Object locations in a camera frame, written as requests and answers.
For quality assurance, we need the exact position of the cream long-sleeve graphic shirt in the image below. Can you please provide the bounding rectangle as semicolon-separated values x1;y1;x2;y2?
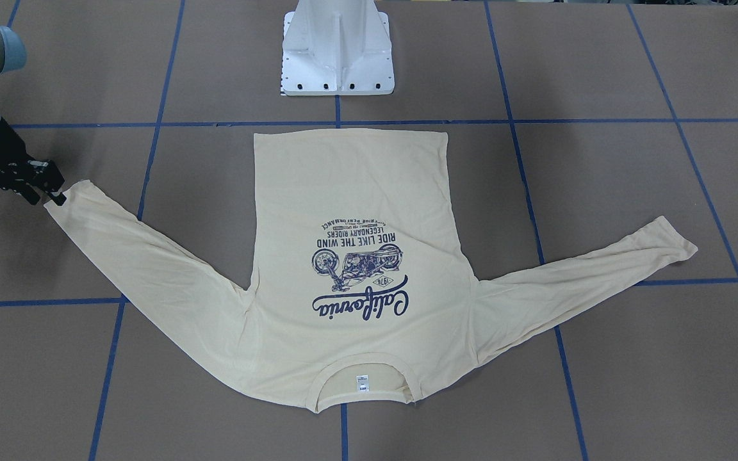
47;129;697;412

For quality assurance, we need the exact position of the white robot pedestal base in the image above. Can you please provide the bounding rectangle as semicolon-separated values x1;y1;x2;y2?
281;1;395;96

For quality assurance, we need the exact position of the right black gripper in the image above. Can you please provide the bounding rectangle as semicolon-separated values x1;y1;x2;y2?
0;122;67;206

